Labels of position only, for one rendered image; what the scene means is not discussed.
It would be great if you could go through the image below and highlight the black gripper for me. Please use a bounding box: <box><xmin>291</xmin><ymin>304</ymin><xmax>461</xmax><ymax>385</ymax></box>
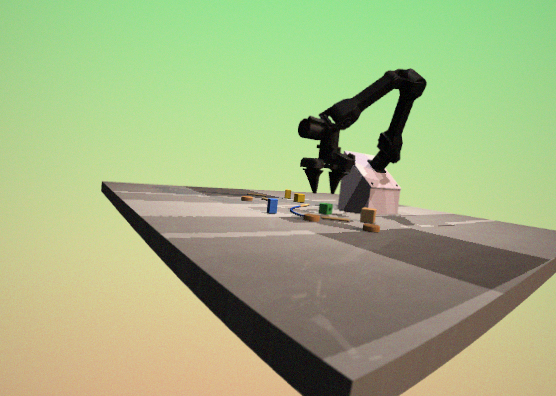
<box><xmin>300</xmin><ymin>141</ymin><xmax>351</xmax><ymax>194</ymax></box>

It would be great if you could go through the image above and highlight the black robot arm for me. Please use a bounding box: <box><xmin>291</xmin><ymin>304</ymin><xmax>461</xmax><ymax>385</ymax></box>
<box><xmin>298</xmin><ymin>68</ymin><xmax>427</xmax><ymax>173</ymax></box>

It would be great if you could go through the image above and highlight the small blue block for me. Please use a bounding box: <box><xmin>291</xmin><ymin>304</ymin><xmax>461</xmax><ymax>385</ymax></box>
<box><xmin>267</xmin><ymin>198</ymin><xmax>278</xmax><ymax>214</ymax></box>

